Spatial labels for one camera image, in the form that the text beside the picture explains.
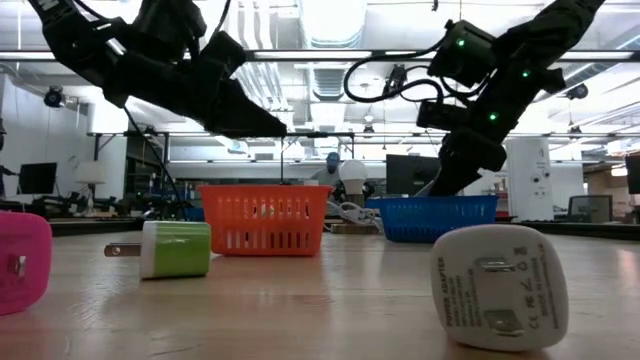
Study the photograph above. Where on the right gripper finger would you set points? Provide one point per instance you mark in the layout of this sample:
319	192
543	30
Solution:
467	160

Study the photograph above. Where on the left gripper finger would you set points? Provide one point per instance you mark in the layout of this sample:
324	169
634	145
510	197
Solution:
240	117

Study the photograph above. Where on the blue plastic basket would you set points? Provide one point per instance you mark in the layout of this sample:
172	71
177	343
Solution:
430	220

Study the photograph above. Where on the orange plastic basket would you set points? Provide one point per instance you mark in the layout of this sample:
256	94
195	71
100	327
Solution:
220	200

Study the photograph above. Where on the large white power adapter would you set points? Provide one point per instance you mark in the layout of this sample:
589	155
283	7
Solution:
500	290

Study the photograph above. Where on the green wall charger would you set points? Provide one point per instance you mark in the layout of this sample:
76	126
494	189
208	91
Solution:
180	250

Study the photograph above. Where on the pink wall charger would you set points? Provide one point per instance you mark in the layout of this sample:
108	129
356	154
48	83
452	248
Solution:
25	240

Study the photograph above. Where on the black computer monitor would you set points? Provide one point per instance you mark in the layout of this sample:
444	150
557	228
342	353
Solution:
37	178
634	175
410	175

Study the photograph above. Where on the white pillar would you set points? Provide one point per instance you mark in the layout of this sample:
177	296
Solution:
529	175

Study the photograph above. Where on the black ceiling spotlight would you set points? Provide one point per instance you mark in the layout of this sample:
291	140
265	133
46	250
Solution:
578	91
54	97

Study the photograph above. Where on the dark shelving unit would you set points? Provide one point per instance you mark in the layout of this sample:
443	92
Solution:
145	170

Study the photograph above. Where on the person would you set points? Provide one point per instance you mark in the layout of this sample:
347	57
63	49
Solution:
327	175

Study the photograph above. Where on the blue storage bins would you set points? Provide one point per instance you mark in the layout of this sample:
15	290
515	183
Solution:
194	214

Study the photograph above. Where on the white shade lamp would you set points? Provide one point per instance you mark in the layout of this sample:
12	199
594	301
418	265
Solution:
90	172

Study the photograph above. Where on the white light bulb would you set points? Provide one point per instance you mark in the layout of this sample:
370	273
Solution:
353	175

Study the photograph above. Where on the brass lamp base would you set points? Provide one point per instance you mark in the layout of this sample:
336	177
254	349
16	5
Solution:
356	200

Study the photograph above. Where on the black desk equipment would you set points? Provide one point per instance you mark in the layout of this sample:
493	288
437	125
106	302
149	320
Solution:
75	205

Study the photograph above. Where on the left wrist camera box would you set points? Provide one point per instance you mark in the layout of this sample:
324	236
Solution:
165	25

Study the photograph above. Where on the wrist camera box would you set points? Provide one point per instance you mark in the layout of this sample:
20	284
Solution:
165	25
462	52

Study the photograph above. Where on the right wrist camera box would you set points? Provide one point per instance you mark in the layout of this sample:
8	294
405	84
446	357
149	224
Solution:
462	52

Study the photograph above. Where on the black aluminium table frame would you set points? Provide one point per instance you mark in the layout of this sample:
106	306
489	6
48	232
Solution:
90	227

